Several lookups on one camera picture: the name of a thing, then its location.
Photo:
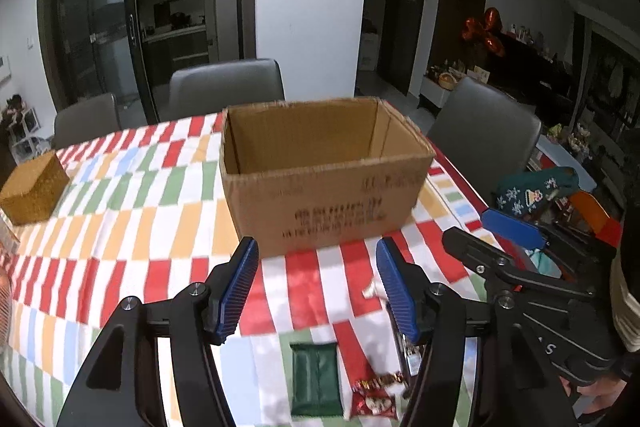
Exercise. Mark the green christmas pouch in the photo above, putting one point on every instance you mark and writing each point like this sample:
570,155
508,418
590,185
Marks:
527,194

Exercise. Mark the red foil balloon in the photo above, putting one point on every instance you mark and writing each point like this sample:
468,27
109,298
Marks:
488,29

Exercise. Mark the grey chair behind table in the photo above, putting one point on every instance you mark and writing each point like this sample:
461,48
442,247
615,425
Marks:
210,88

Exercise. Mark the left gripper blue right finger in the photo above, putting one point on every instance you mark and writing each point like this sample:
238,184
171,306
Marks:
413,298

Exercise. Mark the small woven brown box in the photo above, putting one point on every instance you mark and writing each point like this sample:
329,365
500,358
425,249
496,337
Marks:
33,189

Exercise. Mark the large cardboard box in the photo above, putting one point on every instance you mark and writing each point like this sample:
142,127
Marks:
306,175

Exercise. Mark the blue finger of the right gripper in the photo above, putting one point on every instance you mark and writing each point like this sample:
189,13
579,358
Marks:
517,231
499,271

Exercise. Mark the red candy packet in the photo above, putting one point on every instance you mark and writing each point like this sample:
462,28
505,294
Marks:
370,396

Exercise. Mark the colourful checkered tablecloth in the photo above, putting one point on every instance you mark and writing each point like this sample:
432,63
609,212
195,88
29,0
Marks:
144,216

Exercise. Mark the dark green snack packet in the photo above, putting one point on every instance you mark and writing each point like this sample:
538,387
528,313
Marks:
316,388

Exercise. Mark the white paper snack wrapper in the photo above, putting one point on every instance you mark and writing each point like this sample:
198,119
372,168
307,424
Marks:
374,290

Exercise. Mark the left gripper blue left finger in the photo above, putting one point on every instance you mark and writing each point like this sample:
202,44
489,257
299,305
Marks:
229,285

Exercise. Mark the grey chair far left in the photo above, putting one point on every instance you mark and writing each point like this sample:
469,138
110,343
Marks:
85,121

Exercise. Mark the grey chair at right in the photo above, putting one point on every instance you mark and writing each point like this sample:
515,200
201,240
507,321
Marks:
485,134

